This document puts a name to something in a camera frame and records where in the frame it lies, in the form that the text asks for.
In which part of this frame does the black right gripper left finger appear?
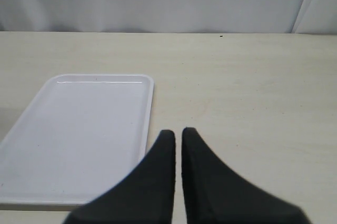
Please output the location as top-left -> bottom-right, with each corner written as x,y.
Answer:
64,130 -> 175,223

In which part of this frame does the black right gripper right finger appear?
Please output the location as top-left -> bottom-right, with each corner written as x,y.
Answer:
181,127 -> 310,223

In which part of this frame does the white plastic tray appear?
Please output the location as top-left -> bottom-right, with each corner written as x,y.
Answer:
1,74 -> 154,209

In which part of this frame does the white fabric backdrop curtain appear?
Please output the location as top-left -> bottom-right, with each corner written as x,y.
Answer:
1,0 -> 336,34

